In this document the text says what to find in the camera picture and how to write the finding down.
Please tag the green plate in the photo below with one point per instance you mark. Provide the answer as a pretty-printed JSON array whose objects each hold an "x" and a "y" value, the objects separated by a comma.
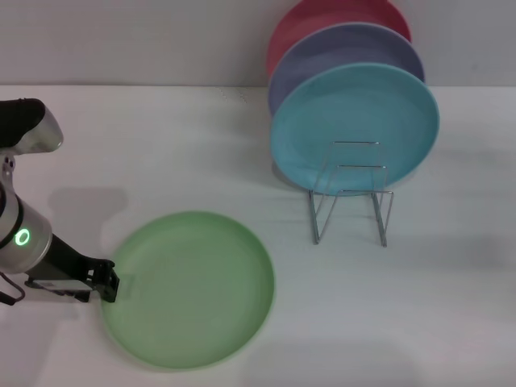
[{"x": 189, "y": 290}]

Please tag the teal plate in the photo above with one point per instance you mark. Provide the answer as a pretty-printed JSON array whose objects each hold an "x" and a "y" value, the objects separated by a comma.
[{"x": 346, "y": 109}]

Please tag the purple plate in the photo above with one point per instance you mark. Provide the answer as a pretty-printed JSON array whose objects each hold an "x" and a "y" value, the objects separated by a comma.
[{"x": 342, "y": 48}]

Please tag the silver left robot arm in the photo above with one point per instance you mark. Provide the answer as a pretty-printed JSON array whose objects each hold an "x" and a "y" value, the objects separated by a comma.
[{"x": 28, "y": 238}]

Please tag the red plate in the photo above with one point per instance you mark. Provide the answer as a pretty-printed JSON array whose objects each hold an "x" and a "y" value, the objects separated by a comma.
[{"x": 306, "y": 24}]

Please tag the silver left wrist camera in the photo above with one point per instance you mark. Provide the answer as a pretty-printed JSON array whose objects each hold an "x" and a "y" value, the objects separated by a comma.
[{"x": 56, "y": 287}]

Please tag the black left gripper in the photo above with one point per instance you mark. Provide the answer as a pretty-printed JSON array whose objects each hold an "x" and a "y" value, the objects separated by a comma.
[{"x": 68, "y": 262}]

